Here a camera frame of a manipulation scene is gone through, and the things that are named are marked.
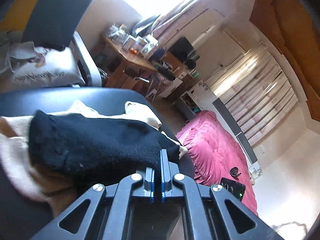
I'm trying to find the cluttered wooden desk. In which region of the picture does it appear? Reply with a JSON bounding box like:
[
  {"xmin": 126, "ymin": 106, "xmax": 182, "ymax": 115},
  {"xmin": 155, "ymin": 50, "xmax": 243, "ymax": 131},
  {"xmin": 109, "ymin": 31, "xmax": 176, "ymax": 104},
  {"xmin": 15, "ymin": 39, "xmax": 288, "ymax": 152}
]
[{"xmin": 99, "ymin": 31, "xmax": 197, "ymax": 102}]

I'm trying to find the white striped curtain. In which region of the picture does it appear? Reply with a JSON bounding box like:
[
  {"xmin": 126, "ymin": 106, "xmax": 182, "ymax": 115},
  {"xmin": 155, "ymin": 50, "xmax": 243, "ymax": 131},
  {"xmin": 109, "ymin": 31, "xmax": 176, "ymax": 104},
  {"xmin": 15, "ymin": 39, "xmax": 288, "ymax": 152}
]
[{"xmin": 211, "ymin": 45, "xmax": 298, "ymax": 145}]

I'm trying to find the black knit sweater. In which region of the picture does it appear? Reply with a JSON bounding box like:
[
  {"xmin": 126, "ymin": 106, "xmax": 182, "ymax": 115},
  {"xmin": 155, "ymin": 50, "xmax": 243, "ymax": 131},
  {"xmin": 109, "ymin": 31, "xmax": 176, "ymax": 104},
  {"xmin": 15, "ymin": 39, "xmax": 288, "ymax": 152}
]
[{"xmin": 28, "ymin": 111, "xmax": 180, "ymax": 179}]

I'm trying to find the grey metal chair frame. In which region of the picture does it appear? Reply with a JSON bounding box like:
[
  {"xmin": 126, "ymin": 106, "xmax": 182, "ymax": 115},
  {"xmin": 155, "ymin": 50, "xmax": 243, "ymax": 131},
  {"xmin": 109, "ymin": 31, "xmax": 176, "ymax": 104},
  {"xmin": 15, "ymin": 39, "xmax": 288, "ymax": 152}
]
[{"xmin": 72, "ymin": 31, "xmax": 102, "ymax": 87}]

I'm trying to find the beige knit sweater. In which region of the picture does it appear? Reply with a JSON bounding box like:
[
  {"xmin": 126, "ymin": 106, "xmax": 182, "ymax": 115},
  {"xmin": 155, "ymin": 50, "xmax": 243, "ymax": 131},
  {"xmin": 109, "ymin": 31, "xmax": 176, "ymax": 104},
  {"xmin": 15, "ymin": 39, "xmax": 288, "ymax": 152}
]
[{"xmin": 0, "ymin": 99, "xmax": 188, "ymax": 218}]

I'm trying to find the grey yellow navy cushion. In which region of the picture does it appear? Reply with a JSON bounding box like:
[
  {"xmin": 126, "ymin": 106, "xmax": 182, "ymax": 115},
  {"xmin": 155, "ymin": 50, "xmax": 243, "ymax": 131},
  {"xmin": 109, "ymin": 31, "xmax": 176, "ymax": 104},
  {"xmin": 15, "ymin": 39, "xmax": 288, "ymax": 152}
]
[{"xmin": 1, "ymin": 0, "xmax": 93, "ymax": 51}]

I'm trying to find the black device with green light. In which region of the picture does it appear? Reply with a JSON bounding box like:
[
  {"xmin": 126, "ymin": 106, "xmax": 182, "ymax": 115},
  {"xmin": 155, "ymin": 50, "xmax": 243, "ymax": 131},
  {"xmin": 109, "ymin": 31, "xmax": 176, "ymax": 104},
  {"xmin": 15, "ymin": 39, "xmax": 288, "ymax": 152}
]
[{"xmin": 220, "ymin": 178, "xmax": 246, "ymax": 201}]

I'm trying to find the black monitor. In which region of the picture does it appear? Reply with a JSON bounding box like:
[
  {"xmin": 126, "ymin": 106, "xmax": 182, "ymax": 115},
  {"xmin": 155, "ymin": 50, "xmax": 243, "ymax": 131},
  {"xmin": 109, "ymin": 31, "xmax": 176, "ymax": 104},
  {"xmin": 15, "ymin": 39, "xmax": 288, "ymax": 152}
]
[{"xmin": 169, "ymin": 37, "xmax": 194, "ymax": 61}]

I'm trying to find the pink ruffled bed cover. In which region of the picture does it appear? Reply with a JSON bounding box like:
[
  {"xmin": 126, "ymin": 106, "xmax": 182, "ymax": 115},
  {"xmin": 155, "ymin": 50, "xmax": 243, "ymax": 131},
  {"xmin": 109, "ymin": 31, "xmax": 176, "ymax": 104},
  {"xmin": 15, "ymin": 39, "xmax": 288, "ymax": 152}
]
[{"xmin": 176, "ymin": 111, "xmax": 257, "ymax": 213}]

